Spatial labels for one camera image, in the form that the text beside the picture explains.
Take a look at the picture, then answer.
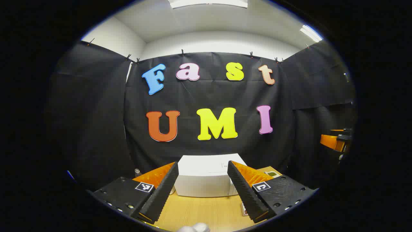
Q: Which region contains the ceiling light panel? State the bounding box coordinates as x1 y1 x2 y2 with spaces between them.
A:
300 25 323 43

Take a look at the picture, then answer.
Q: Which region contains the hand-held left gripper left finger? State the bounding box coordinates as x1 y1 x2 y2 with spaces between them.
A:
86 162 179 225

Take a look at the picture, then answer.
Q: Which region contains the white microwave oven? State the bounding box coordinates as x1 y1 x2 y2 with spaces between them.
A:
174 154 248 198

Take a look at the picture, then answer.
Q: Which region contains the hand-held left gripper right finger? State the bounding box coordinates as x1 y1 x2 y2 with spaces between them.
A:
227 160 320 224

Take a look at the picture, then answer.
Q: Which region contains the black backdrop cloth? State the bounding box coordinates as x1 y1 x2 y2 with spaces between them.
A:
48 40 358 194

